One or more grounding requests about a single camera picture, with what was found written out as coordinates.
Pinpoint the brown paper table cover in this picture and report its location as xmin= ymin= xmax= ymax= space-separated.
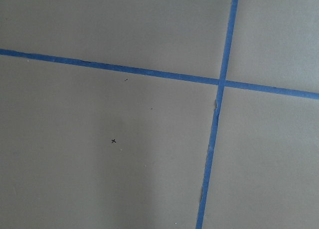
xmin=0 ymin=0 xmax=319 ymax=229

